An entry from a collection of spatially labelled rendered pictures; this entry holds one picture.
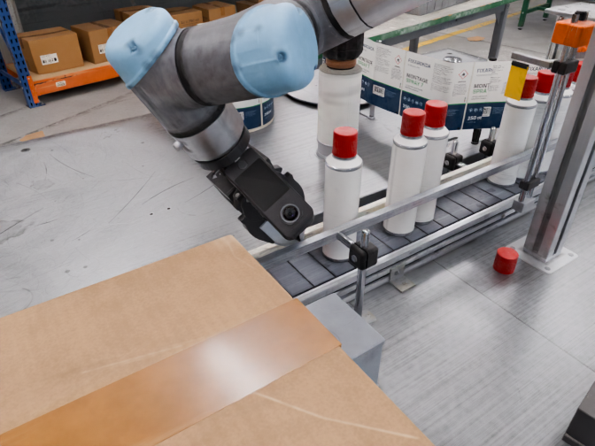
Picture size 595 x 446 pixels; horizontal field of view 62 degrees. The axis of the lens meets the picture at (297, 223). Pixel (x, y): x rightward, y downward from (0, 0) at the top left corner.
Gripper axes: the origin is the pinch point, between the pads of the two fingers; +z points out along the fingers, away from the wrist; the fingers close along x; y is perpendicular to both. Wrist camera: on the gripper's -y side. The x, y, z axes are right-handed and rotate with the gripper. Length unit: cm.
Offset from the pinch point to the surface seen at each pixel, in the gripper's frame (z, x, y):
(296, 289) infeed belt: 3.8, 5.1, -2.9
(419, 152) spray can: 1.9, -21.8, -2.2
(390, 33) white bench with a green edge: 82, -112, 127
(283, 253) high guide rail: -4.6, 3.2, -3.8
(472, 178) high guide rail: 13.9, -28.3, -3.9
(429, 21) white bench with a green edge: 97, -140, 133
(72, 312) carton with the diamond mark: -31.2, 17.7, -18.6
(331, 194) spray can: -2.4, -7.6, -0.1
